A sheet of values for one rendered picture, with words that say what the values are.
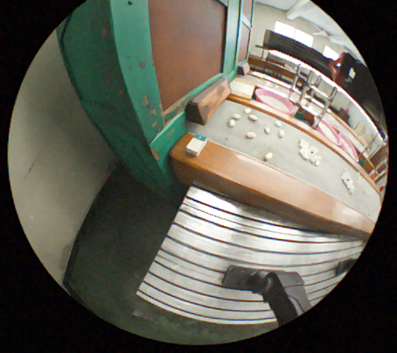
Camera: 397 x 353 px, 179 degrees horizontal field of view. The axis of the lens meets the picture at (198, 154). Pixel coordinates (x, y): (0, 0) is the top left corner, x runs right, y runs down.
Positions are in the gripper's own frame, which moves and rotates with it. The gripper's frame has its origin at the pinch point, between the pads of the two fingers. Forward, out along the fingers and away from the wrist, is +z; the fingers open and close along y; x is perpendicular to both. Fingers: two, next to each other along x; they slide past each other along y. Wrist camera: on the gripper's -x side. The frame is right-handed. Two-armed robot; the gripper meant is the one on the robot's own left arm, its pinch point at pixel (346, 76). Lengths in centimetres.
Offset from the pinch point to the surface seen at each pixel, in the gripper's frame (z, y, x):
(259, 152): 0.6, 11.9, 33.2
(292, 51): 13.9, 10.5, 0.8
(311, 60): 13.5, 4.0, 0.5
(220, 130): 4.9, 27.2, 33.2
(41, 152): -50, 121, 27
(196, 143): -8.0, 30.9, 28.8
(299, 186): -8.9, -2.6, 30.9
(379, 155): 211, -485, 40
